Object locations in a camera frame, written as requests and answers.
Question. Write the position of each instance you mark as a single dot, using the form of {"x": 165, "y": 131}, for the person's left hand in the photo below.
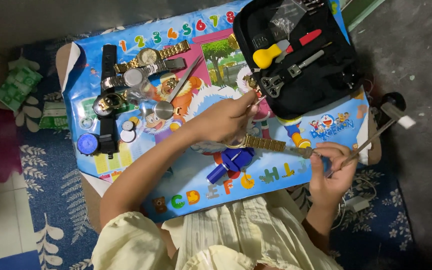
{"x": 219, "y": 120}

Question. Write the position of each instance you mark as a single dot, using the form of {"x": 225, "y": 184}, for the person's right hand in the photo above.
{"x": 332, "y": 180}

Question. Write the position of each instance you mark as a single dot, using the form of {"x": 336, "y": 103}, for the thin silver pin tool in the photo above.
{"x": 260, "y": 100}

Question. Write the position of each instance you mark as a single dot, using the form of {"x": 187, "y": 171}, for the gold metal band watch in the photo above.
{"x": 263, "y": 143}

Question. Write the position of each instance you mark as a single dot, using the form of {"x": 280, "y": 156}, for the small watchmaker hammer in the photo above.
{"x": 373, "y": 139}

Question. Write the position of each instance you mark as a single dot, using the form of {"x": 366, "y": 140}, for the short gold band piece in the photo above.
{"x": 251, "y": 83}

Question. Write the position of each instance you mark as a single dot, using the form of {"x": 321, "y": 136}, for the silver tweezers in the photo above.
{"x": 184, "y": 80}

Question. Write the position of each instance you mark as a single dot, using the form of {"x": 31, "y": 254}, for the round silver case back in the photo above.
{"x": 163, "y": 110}

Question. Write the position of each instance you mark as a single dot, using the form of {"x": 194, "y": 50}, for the gold watch links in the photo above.
{"x": 171, "y": 82}

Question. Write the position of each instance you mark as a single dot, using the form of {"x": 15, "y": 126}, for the colourful cartoon poster mat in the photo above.
{"x": 186, "y": 176}

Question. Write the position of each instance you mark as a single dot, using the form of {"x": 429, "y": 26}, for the silver adjustable case wrench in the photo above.
{"x": 279, "y": 78}

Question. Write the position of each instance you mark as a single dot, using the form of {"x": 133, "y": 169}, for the round gold watch case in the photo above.
{"x": 233, "y": 41}

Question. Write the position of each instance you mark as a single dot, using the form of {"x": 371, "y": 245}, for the crumpled clear plastic bag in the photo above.
{"x": 140, "y": 92}

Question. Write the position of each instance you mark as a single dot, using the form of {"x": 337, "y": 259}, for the black zip tool case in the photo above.
{"x": 313, "y": 90}

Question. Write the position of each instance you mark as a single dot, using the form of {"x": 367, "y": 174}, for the small round white dial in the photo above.
{"x": 127, "y": 125}

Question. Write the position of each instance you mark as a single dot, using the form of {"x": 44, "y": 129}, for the round white watch disc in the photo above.
{"x": 128, "y": 136}

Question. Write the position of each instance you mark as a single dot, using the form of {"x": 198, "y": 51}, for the silver metal band watch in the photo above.
{"x": 135, "y": 77}

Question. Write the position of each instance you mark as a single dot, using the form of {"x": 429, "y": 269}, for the gold watch with pale dial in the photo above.
{"x": 149, "y": 56}

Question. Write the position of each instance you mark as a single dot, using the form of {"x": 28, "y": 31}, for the black round object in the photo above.
{"x": 393, "y": 102}

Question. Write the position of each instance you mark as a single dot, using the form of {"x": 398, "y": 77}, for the person's cream shirt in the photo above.
{"x": 216, "y": 240}

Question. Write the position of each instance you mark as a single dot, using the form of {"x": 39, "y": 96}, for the clear bag of pins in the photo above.
{"x": 287, "y": 17}

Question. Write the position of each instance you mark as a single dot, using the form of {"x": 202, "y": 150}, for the clear round watch glass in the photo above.
{"x": 86, "y": 123}

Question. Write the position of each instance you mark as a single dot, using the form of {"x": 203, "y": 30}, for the set of small metal tools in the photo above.
{"x": 312, "y": 4}

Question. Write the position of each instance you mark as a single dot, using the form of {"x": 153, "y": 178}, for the green and white packet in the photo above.
{"x": 53, "y": 116}

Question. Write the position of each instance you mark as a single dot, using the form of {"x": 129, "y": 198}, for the blue floral rug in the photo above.
{"x": 56, "y": 195}

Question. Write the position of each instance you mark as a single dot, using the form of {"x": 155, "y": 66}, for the green patterned packet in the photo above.
{"x": 18, "y": 85}

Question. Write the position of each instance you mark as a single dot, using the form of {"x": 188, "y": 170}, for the blue floor mat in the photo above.
{"x": 8, "y": 261}

